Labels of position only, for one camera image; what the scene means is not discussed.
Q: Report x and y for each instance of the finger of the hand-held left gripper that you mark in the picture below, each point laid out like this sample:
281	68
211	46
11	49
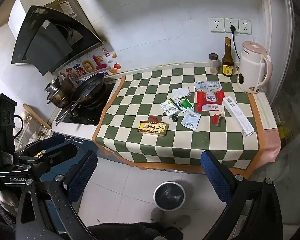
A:
57	155
50	141

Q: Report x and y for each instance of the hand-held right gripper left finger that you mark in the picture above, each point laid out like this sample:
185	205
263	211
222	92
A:
83	177

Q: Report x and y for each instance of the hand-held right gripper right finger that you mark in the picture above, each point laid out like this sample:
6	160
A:
215	177

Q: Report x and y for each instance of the round white trash bin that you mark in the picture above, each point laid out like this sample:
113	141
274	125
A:
169	196

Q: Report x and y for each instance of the white sachet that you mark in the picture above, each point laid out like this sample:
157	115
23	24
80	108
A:
190	120

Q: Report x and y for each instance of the long white box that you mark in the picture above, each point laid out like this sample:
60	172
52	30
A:
238	116

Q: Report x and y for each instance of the yellow box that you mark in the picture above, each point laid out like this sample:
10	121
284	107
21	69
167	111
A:
152	128

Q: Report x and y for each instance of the green white medicine box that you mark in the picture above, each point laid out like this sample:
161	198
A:
170	107

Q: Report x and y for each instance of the person's left forearm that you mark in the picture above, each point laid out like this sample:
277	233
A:
6	205

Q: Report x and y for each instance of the wooden rack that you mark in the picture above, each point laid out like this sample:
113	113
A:
37	115

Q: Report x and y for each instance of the small steel pot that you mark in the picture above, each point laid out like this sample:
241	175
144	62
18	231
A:
53	86

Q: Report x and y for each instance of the grey fuzzy slipper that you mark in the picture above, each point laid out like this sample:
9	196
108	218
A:
181	222
157	215

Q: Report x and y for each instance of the red wrapper scrap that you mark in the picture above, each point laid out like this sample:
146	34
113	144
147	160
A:
216	118

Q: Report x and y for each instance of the black induction cooktop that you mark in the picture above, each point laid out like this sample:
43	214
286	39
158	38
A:
100	100

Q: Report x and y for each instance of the black frying pan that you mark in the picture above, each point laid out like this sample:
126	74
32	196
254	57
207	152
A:
90	85

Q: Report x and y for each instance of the green white checkered cloth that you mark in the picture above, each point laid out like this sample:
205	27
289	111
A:
145	145

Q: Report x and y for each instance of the dark green bottle cap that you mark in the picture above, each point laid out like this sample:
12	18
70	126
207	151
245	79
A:
175	119

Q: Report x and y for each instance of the person's dark trouser legs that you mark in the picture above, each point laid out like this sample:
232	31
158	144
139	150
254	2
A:
140	231

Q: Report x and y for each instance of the red snack packet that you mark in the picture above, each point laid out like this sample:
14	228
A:
210	97

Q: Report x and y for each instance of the red ribbon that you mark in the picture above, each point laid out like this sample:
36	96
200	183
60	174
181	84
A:
155	118

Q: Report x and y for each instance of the white folded tissue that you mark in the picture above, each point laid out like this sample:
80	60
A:
181	93

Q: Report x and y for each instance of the black range hood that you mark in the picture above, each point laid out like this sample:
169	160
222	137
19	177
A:
40	42

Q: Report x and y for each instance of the white pink electric kettle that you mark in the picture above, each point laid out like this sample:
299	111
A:
250	70

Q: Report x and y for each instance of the dark sauce bottle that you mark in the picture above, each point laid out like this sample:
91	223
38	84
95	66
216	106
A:
227	65

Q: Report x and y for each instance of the clear spice jar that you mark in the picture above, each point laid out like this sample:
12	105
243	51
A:
213	63

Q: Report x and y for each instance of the colourful wall sticker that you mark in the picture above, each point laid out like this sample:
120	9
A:
90	66

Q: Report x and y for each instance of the white wall outlet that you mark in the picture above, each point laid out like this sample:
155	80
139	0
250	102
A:
217	25
230	22
244	27

